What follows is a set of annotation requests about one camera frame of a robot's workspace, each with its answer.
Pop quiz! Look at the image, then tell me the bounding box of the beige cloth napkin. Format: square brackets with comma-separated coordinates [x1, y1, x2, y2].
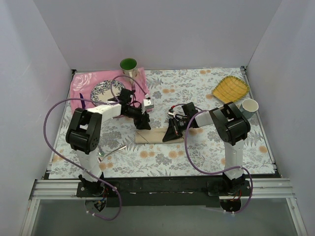
[135, 127, 184, 144]

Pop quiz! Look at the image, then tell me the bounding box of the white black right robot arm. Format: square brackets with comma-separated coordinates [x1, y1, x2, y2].
[162, 102, 251, 196]

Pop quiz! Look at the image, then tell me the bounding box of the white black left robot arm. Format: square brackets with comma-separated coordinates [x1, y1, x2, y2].
[65, 88, 154, 197]

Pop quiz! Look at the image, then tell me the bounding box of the green inside ceramic mug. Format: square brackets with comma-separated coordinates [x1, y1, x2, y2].
[120, 58, 138, 79]

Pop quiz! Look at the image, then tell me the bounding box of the floral ceramic plate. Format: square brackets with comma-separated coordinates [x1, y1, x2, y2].
[90, 80, 125, 102]

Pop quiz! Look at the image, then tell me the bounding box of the iridescent spoon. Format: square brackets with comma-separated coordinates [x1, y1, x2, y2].
[98, 147, 104, 157]

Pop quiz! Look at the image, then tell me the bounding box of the purple knife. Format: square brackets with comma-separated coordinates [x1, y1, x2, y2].
[79, 93, 86, 109]

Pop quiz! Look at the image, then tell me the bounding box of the silver fork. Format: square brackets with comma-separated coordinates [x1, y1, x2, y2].
[97, 145, 126, 163]

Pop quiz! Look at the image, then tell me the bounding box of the yellow woven bamboo tray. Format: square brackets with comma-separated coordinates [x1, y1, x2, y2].
[212, 75, 250, 103]

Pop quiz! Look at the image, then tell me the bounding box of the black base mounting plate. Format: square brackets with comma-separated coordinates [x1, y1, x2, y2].
[76, 176, 251, 207]

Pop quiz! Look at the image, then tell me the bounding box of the pink cloth placemat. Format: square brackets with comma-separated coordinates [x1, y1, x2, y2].
[70, 67, 150, 102]

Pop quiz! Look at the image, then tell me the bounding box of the grey white mug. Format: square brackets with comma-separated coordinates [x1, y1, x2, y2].
[239, 98, 259, 119]

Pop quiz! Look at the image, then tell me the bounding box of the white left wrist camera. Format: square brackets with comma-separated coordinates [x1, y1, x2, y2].
[142, 98, 154, 110]

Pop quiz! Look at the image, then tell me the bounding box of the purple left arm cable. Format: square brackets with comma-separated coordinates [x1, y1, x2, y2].
[43, 75, 150, 221]

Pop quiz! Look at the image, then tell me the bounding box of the aluminium frame rail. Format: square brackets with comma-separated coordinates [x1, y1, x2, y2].
[20, 176, 307, 236]

